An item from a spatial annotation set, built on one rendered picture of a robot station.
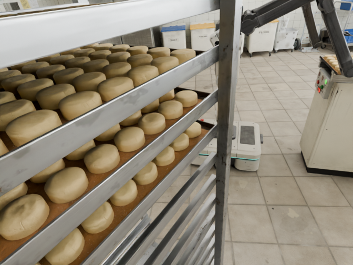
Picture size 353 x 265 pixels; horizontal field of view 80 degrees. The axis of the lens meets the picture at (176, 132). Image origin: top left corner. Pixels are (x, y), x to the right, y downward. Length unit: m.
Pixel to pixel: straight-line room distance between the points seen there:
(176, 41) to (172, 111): 4.75
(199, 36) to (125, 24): 4.85
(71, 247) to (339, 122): 1.80
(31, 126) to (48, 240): 0.12
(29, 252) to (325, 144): 1.92
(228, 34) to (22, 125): 0.35
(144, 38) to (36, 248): 4.82
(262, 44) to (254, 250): 4.43
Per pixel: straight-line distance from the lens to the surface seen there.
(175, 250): 0.64
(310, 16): 2.03
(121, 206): 0.39
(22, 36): 0.20
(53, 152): 0.23
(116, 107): 0.25
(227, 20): 0.43
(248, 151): 1.88
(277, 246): 1.68
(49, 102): 0.33
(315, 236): 1.81
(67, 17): 0.22
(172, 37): 5.13
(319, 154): 2.05
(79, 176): 0.31
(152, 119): 0.38
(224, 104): 0.48
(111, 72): 0.38
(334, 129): 1.92
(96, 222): 0.37
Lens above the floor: 1.43
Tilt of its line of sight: 34 degrees down
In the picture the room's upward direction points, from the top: 6 degrees counter-clockwise
